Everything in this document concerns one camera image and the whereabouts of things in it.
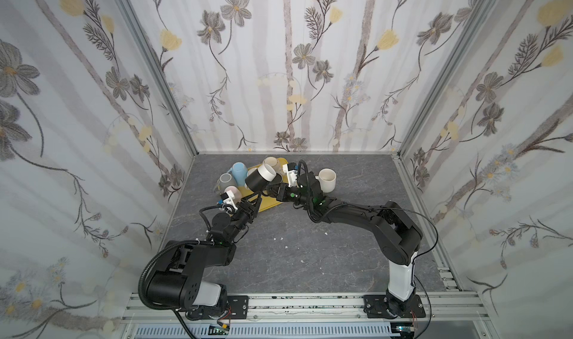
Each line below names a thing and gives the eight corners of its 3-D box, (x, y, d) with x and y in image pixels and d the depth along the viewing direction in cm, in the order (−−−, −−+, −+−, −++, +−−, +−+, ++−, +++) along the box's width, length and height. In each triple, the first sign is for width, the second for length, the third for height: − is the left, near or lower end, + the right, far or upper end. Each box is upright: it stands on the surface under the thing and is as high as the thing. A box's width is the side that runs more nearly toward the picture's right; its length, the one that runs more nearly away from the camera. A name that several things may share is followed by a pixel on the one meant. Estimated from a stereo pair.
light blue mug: (231, 181, 111) (227, 167, 102) (243, 174, 114) (239, 159, 106) (240, 189, 108) (236, 175, 99) (251, 181, 111) (248, 167, 103)
